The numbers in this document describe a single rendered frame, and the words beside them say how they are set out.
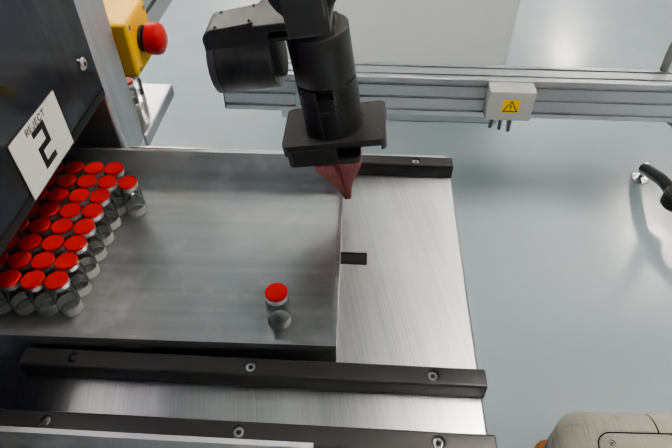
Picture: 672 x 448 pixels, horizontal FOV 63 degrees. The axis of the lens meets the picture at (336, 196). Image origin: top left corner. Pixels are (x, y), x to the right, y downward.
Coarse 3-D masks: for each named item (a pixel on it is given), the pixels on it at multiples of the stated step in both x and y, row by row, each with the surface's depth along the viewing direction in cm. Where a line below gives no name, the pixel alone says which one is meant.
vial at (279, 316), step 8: (272, 304) 49; (280, 304) 49; (288, 304) 50; (272, 312) 50; (280, 312) 50; (288, 312) 51; (272, 320) 51; (280, 320) 51; (288, 320) 52; (280, 328) 52
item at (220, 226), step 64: (192, 192) 66; (256, 192) 66; (320, 192) 66; (128, 256) 58; (192, 256) 58; (256, 256) 58; (320, 256) 58; (0, 320) 53; (64, 320) 53; (128, 320) 53; (192, 320) 53; (256, 320) 53; (320, 320) 53
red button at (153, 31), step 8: (152, 24) 68; (160, 24) 69; (144, 32) 68; (152, 32) 68; (160, 32) 69; (144, 40) 68; (152, 40) 68; (160, 40) 69; (152, 48) 69; (160, 48) 69
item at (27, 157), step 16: (48, 96) 50; (48, 112) 51; (32, 128) 48; (48, 128) 51; (64, 128) 53; (16, 144) 46; (32, 144) 48; (48, 144) 51; (64, 144) 53; (16, 160) 46; (32, 160) 48; (32, 176) 48; (48, 176) 51; (32, 192) 49
